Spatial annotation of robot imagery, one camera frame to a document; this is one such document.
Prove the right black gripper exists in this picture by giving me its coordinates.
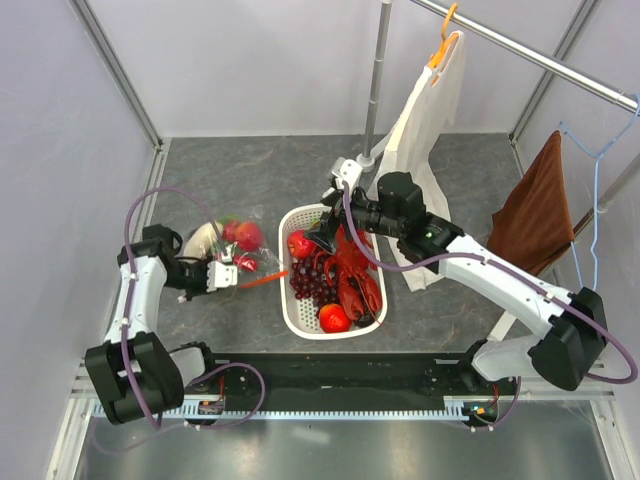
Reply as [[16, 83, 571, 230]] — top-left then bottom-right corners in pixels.
[[303, 180, 404, 254]]

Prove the white radish with leaves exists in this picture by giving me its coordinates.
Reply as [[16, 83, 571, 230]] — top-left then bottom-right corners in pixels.
[[183, 222, 233, 260]]

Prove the red chili pepper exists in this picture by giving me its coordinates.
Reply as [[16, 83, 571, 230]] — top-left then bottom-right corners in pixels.
[[233, 254, 259, 272]]

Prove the clear zip top bag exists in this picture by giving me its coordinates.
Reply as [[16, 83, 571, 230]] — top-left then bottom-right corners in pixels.
[[179, 205, 289, 288]]

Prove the red apple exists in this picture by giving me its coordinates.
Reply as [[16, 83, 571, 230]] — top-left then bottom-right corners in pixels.
[[223, 220, 264, 252]]

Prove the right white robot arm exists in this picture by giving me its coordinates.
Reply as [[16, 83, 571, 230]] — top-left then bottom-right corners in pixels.
[[304, 172, 608, 394]]

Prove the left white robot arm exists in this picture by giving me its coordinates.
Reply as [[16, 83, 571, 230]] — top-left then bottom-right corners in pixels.
[[85, 224, 220, 425]]

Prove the dark grape bunch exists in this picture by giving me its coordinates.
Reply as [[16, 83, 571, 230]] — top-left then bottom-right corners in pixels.
[[289, 255, 340, 309]]

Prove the red crayfish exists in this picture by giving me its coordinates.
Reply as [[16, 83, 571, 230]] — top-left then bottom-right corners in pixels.
[[313, 227, 385, 331]]

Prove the red tomato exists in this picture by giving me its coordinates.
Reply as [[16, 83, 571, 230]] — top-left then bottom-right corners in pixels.
[[318, 304, 352, 334]]

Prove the white plastic basket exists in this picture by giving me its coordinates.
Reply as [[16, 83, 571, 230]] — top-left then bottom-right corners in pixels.
[[279, 204, 388, 340]]

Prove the metal clothes rack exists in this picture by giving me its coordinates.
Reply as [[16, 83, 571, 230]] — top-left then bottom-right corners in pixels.
[[357, 1, 639, 340]]

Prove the white hanging shirt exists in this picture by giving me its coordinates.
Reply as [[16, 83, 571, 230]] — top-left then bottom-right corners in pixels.
[[369, 30, 467, 293]]

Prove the brown hanging towel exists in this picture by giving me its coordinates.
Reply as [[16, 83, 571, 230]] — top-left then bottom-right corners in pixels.
[[487, 131, 575, 276]]

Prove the orange clothes hanger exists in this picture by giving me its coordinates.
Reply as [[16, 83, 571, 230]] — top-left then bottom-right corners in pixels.
[[427, 2, 458, 69]]

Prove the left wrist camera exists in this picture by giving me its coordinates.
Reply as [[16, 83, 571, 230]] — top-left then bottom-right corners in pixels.
[[206, 247, 238, 293]]

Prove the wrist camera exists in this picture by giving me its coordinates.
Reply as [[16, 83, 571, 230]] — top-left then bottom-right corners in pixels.
[[330, 157, 364, 192], [206, 247, 238, 293]]

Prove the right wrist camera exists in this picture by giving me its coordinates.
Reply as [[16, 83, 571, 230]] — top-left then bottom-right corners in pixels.
[[330, 157, 364, 192]]

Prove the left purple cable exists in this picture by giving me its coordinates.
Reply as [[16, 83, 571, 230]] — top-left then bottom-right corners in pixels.
[[89, 186, 266, 454]]

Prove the purple cable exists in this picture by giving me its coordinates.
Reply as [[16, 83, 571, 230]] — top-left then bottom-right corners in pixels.
[[89, 186, 266, 454], [342, 182, 639, 434]]

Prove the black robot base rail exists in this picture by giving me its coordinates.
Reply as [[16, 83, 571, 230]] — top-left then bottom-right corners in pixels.
[[186, 353, 515, 413]]

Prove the white slotted cable duct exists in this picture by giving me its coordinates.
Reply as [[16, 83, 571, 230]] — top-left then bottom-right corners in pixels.
[[92, 395, 474, 421]]

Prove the blue wire hanger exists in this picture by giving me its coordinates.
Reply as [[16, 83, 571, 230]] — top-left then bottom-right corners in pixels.
[[558, 93, 639, 290]]

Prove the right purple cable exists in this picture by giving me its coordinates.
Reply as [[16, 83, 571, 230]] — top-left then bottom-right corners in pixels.
[[342, 182, 639, 434]]

